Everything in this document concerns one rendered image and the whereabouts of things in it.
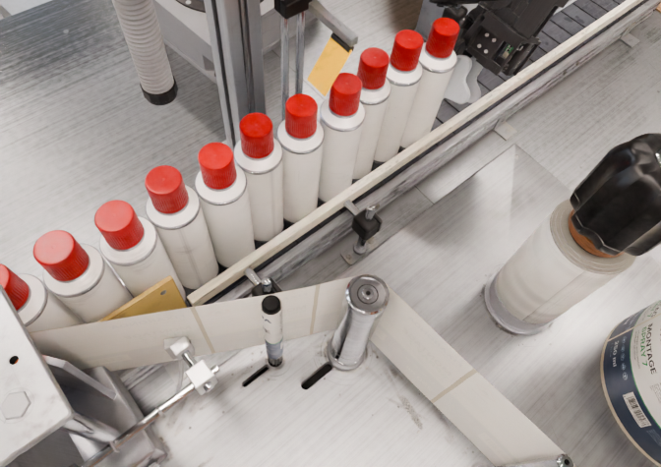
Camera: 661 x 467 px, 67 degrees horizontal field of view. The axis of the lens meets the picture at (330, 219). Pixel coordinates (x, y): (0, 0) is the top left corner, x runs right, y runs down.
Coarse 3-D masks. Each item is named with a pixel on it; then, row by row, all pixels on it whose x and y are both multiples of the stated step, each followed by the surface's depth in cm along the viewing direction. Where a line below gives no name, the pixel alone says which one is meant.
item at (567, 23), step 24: (576, 0) 96; (600, 0) 97; (624, 0) 97; (648, 0) 101; (552, 24) 92; (576, 24) 92; (552, 48) 89; (576, 48) 89; (480, 72) 84; (480, 96) 81; (504, 96) 82; (336, 216) 70; (264, 264) 64
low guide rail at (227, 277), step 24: (600, 24) 87; (528, 72) 80; (456, 120) 74; (432, 144) 73; (384, 168) 68; (360, 192) 67; (312, 216) 64; (288, 240) 63; (240, 264) 60; (216, 288) 59
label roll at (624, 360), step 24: (648, 312) 56; (624, 336) 58; (648, 336) 53; (624, 360) 56; (648, 360) 52; (624, 384) 56; (648, 384) 52; (624, 408) 56; (648, 408) 52; (624, 432) 57; (648, 432) 53; (648, 456) 55
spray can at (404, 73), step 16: (400, 32) 57; (416, 32) 57; (400, 48) 56; (416, 48) 56; (400, 64) 58; (416, 64) 59; (400, 80) 59; (416, 80) 60; (400, 96) 61; (400, 112) 64; (384, 128) 66; (400, 128) 67; (384, 144) 69; (384, 160) 72
